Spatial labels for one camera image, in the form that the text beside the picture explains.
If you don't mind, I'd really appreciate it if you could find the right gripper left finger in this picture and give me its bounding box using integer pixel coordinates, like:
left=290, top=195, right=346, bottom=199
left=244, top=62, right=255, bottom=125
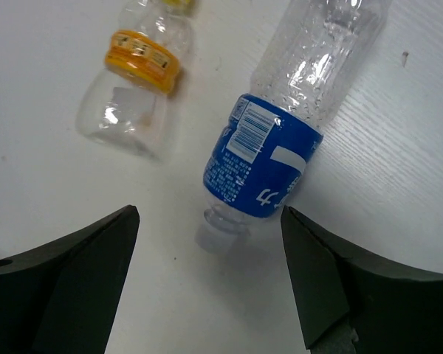
left=0, top=205, right=140, bottom=353

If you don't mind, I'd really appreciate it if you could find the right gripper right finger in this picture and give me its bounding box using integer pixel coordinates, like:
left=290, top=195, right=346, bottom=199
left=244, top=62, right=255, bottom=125
left=281, top=207, right=443, bottom=353

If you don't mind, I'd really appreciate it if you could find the orange cap small bottle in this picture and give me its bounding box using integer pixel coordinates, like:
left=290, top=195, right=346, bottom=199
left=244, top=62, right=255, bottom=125
left=75, top=1, right=193, bottom=159

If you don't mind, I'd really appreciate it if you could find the blue label clear bottle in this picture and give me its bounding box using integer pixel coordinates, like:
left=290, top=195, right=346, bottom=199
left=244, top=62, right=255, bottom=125
left=196, top=1, right=391, bottom=254

